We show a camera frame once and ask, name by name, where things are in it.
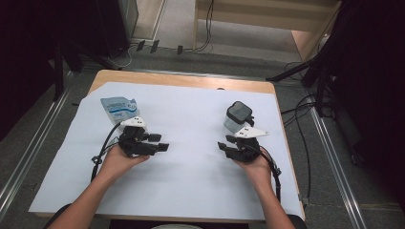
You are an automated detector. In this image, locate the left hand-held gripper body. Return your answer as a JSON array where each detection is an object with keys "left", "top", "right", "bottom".
[{"left": 117, "top": 116, "right": 160, "bottom": 157}]

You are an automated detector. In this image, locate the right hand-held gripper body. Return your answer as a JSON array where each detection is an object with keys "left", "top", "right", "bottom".
[{"left": 224, "top": 126, "right": 270, "bottom": 164}]

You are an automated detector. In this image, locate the clear container with black lid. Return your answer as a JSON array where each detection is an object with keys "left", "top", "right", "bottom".
[{"left": 223, "top": 100, "right": 256, "bottom": 134}]

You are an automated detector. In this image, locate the blue and white pouch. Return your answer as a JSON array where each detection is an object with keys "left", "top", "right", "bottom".
[{"left": 100, "top": 96, "right": 140, "bottom": 127}]

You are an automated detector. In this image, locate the person's right hand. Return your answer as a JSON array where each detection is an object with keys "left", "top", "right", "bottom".
[{"left": 233, "top": 147, "right": 274, "bottom": 189}]

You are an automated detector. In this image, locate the person's left hand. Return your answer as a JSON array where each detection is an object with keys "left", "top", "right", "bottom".
[{"left": 99, "top": 145, "right": 151, "bottom": 183}]

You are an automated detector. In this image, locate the white paper sheet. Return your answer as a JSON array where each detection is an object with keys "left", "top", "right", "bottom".
[{"left": 28, "top": 81, "right": 304, "bottom": 222}]

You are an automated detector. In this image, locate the wooden table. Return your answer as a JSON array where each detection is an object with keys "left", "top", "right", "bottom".
[{"left": 28, "top": 69, "right": 307, "bottom": 223}]

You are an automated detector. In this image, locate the white rounded object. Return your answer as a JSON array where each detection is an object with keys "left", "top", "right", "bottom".
[{"left": 151, "top": 223, "right": 195, "bottom": 229}]

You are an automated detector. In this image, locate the black chair armrest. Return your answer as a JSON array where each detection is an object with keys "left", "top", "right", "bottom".
[
  {"left": 286, "top": 214, "right": 309, "bottom": 229},
  {"left": 42, "top": 203, "right": 73, "bottom": 229}
]

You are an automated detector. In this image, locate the black metal stand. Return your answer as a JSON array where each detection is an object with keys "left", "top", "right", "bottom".
[{"left": 47, "top": 37, "right": 122, "bottom": 103}]

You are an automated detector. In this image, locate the black tripod stand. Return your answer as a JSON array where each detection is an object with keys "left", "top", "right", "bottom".
[{"left": 266, "top": 47, "right": 338, "bottom": 118}]

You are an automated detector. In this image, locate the dark grey cabinet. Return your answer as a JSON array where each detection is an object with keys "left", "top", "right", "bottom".
[{"left": 95, "top": 0, "right": 139, "bottom": 58}]

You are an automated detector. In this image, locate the light wooden shelf unit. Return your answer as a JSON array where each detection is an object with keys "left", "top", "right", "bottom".
[{"left": 192, "top": 0, "right": 343, "bottom": 63}]

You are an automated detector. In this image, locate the dark curtain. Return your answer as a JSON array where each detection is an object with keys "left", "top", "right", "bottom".
[
  {"left": 0, "top": 0, "right": 106, "bottom": 141},
  {"left": 330, "top": 0, "right": 405, "bottom": 211}
]

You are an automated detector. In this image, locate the left hand-held gripper cable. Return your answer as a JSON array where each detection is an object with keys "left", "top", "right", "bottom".
[{"left": 90, "top": 121, "right": 123, "bottom": 182}]

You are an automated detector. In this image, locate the hand-held gripper cable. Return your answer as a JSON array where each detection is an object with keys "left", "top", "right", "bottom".
[
  {"left": 90, "top": 121, "right": 123, "bottom": 182},
  {"left": 259, "top": 147, "right": 283, "bottom": 203}
]

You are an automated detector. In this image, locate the right hand-held gripper cable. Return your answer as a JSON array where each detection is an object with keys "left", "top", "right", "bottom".
[{"left": 259, "top": 147, "right": 283, "bottom": 203}]

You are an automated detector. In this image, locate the black floor cable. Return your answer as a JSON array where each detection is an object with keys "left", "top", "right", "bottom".
[{"left": 280, "top": 61, "right": 319, "bottom": 204}]

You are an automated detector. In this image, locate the white floor cable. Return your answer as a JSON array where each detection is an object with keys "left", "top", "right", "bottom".
[{"left": 106, "top": 44, "right": 141, "bottom": 70}]

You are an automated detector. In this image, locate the metal floor rail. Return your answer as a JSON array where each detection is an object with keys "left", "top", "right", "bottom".
[
  {"left": 0, "top": 71, "right": 75, "bottom": 220},
  {"left": 305, "top": 94, "right": 367, "bottom": 229}
]

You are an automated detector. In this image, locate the black hanging cable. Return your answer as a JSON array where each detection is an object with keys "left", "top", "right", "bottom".
[{"left": 194, "top": 0, "right": 215, "bottom": 52}]

